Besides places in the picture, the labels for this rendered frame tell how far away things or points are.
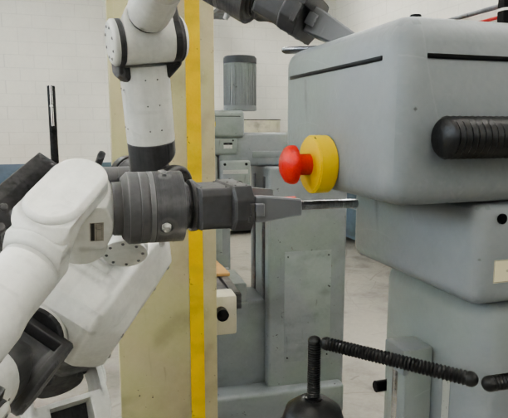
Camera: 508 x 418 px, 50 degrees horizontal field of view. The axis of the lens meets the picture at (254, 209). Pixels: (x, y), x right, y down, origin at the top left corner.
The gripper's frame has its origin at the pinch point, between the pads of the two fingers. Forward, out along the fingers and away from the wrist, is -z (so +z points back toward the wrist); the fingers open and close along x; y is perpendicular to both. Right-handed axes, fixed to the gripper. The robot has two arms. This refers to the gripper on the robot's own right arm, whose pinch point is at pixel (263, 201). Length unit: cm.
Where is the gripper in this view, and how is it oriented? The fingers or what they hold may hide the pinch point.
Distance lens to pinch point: 72.2
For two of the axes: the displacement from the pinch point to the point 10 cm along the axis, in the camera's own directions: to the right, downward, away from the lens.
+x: -3.1, -1.5, 9.4
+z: -9.5, 0.5, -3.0
